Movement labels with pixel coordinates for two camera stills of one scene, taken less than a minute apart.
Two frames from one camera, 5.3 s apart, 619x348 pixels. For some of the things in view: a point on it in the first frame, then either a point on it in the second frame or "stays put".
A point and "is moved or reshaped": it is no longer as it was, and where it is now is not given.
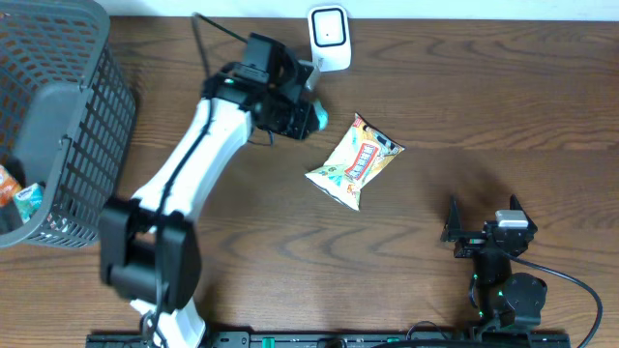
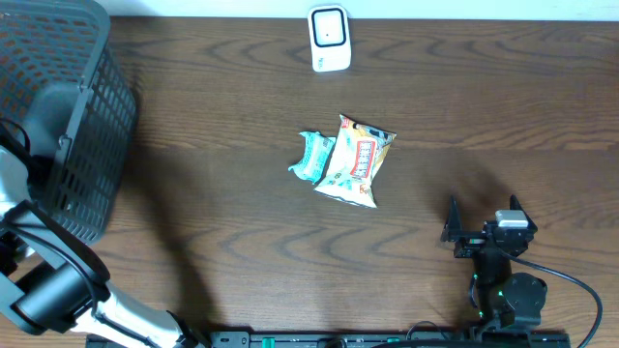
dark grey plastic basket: x=68 y=116 stays put
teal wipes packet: x=321 y=114 → x=317 y=149
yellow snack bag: x=364 y=152 is moved or reshaped
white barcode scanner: x=330 y=37 stays put
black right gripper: x=453 y=229 stays put
